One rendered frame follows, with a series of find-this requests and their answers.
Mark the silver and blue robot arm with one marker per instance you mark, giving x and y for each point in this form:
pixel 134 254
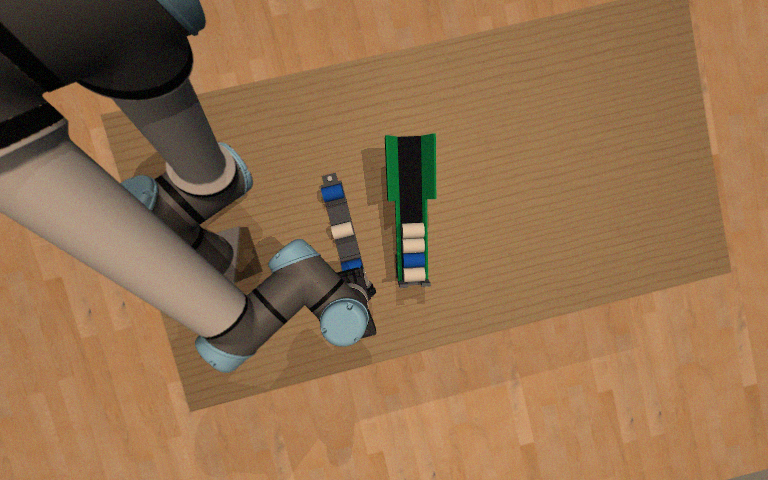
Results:
pixel 138 50

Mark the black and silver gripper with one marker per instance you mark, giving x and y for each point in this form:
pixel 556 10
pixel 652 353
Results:
pixel 355 279

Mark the beige cylinder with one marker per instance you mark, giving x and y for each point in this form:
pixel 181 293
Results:
pixel 342 230
pixel 412 230
pixel 413 245
pixel 414 274

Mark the blue cylinder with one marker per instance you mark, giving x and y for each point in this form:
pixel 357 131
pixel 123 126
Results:
pixel 412 260
pixel 332 193
pixel 351 264

